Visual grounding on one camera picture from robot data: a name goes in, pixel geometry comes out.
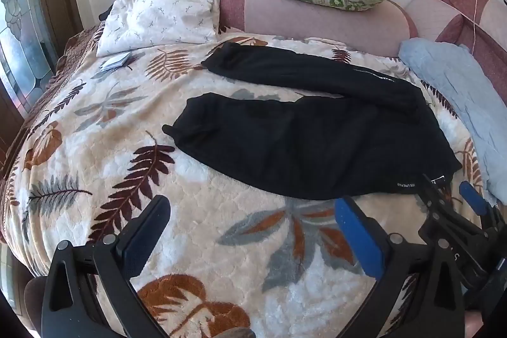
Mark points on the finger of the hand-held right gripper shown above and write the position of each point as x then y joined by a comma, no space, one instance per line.
473,197
437,199

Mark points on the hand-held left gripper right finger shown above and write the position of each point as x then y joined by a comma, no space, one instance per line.
358,239

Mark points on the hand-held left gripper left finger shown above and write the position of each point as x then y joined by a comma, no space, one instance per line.
144,233

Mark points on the black pants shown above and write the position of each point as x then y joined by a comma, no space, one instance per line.
313,140

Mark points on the leaf print fleece blanket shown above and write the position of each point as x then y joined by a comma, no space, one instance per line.
190,211

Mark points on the light blue folded cloth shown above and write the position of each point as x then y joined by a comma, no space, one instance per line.
459,96

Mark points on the white sprig print quilt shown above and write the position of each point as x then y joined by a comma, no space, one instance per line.
158,19

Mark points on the pink padded headboard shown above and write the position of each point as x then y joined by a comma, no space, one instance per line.
301,21

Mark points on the stained glass door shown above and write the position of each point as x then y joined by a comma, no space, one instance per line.
23,33

